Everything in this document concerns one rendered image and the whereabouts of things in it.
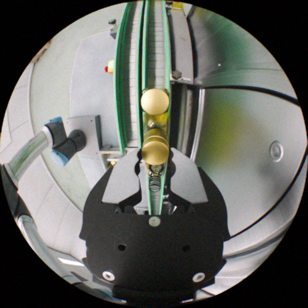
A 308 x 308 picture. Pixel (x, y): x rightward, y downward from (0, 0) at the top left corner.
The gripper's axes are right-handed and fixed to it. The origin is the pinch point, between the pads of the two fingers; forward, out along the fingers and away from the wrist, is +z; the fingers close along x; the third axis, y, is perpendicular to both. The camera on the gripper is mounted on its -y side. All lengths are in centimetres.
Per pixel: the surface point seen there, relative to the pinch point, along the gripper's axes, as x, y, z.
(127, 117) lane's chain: -11.5, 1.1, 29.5
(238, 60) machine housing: 16.4, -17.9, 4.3
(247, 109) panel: 12.8, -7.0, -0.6
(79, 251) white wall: -316, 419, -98
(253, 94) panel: 12.8, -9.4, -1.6
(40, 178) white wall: -363, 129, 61
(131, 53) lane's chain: -9.3, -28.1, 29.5
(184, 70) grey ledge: 11.4, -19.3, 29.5
